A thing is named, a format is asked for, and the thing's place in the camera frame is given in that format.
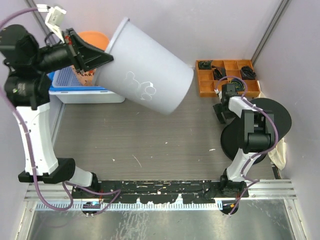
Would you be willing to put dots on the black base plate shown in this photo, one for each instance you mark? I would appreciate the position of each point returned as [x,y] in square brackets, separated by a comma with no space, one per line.
[168,191]

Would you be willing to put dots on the white plastic tub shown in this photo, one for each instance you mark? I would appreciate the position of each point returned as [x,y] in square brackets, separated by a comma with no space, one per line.
[98,96]

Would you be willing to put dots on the aluminium rail frame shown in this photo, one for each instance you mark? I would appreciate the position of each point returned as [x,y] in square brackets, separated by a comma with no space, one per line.
[273,189]

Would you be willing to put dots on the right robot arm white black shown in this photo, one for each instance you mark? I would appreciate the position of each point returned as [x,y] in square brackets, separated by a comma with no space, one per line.
[256,135]

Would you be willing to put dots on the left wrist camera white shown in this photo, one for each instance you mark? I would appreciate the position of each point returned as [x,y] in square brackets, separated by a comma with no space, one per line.
[54,19]

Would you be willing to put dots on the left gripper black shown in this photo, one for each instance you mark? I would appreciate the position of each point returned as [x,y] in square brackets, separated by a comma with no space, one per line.
[85,55]

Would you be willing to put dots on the orange plastic bucket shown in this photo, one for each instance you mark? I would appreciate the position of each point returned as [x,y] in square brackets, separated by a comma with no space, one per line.
[98,40]

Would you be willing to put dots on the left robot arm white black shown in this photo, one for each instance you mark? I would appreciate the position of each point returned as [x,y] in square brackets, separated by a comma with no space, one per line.
[27,91]

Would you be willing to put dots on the cream cloth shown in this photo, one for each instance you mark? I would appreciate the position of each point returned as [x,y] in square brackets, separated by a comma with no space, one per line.
[278,155]

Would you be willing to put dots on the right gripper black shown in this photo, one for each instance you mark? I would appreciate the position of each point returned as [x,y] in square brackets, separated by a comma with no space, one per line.
[218,109]

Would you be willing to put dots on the grey plastic bucket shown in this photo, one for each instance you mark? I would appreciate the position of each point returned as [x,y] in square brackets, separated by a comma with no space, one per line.
[144,71]

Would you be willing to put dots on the blue perforated basket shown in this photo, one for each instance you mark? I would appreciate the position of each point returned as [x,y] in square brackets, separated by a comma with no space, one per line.
[65,80]

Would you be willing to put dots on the black plastic bucket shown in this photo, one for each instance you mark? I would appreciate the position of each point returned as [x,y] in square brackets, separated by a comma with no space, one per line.
[282,121]

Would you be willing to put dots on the orange wooden compartment tray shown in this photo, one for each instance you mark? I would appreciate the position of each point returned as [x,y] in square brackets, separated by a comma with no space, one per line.
[213,73]

